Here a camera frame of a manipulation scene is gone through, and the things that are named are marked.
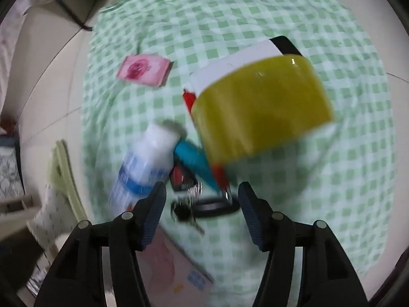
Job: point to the teal utility knife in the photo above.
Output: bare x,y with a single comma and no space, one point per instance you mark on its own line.
191,156

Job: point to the pink packet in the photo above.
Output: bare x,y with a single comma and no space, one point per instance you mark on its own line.
143,69

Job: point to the grey patterned cloth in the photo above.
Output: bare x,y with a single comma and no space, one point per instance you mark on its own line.
9,172

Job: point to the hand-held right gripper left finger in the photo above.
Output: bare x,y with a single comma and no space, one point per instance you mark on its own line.
153,212

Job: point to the bunch of keys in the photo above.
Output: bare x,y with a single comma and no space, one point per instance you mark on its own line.
182,212

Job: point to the bed with floral sheet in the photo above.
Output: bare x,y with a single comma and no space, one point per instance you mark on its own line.
9,48

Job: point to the green checkered cloth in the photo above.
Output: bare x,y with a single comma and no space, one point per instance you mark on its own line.
223,16

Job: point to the white and black box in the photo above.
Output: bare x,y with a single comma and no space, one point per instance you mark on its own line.
236,64

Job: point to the black metal rack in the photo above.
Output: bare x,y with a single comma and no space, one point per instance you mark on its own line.
72,12

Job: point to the white bottle with blue label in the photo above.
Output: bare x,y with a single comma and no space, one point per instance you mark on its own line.
143,163

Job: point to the cardboard box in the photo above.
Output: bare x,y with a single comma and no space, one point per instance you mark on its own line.
166,262

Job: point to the red and black key fob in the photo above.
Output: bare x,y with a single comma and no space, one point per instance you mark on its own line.
177,177

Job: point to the yellow tape roll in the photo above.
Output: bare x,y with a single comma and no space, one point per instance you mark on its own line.
255,112

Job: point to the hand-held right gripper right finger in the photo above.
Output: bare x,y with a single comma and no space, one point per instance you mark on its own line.
252,217

